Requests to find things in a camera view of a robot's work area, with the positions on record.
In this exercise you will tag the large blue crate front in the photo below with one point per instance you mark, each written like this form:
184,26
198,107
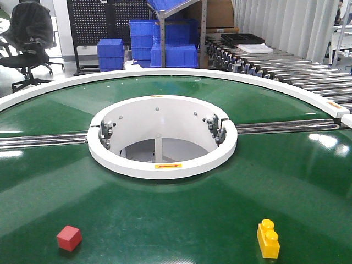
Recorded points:
177,56

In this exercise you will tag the black office chair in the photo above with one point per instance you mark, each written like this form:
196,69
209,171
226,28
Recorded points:
30,32

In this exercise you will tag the steel roller conveyor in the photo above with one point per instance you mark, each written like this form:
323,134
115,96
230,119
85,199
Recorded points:
333,84

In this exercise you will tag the small blue stacked crates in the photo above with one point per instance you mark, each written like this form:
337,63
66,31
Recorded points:
110,54

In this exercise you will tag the yellow studded toy brick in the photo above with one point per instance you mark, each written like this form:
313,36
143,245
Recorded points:
268,239

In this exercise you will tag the white inner ring guard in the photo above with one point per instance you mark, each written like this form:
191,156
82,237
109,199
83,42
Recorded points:
161,137

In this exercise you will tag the metal shelf rack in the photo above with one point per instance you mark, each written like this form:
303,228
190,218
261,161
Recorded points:
163,14

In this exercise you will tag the right steel roller bar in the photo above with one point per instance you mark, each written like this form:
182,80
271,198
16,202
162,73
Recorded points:
288,126

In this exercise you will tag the left steel roller bar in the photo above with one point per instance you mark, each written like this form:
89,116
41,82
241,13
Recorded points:
43,140

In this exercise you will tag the white flat tray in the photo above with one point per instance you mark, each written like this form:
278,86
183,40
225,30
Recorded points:
255,48

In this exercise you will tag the black compartment tray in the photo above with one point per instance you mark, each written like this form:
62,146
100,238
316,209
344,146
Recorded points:
236,38

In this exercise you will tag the yellow arrow warning label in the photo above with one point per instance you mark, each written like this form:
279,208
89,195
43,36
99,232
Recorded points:
168,165

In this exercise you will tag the steel roller bar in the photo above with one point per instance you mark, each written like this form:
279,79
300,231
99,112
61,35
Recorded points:
288,126
43,140

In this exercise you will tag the white outer rim guard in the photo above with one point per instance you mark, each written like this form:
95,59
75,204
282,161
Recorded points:
330,107

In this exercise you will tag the tall blue crate stack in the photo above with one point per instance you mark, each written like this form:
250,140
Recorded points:
141,36

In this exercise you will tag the black pegboard panel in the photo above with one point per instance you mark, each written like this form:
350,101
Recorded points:
93,20

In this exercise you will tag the red cube block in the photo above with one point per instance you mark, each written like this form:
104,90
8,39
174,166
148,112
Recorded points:
69,238

